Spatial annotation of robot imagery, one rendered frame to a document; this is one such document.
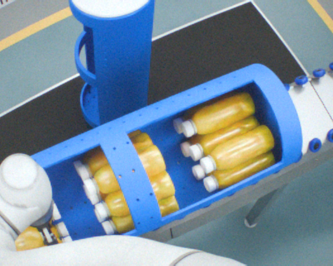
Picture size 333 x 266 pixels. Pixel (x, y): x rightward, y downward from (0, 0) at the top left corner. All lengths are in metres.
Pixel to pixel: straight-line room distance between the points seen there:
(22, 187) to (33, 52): 1.99
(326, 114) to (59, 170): 0.83
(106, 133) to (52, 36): 1.65
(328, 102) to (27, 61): 1.62
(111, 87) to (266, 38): 0.98
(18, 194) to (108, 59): 1.05
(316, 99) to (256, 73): 0.40
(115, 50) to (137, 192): 0.71
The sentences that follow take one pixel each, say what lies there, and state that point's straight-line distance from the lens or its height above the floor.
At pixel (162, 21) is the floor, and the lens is 3.01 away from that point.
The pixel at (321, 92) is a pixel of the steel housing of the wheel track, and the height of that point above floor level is 0.93.
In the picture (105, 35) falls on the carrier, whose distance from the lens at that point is 1.86.
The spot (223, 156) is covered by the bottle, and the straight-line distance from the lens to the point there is 1.48.
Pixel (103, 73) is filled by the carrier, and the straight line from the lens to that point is 2.08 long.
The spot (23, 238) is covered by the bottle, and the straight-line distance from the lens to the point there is 1.41.
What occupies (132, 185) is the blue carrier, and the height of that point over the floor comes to 1.22.
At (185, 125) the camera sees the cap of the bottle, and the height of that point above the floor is 1.12.
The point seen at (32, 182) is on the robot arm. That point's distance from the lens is 1.01.
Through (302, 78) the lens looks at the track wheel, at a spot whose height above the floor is 0.98.
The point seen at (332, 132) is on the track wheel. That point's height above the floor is 0.98.
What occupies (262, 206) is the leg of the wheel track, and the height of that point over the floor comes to 0.32.
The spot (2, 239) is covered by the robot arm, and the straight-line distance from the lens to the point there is 1.02.
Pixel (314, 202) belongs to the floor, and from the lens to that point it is 2.73.
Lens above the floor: 2.49
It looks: 66 degrees down
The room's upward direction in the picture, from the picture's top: 8 degrees clockwise
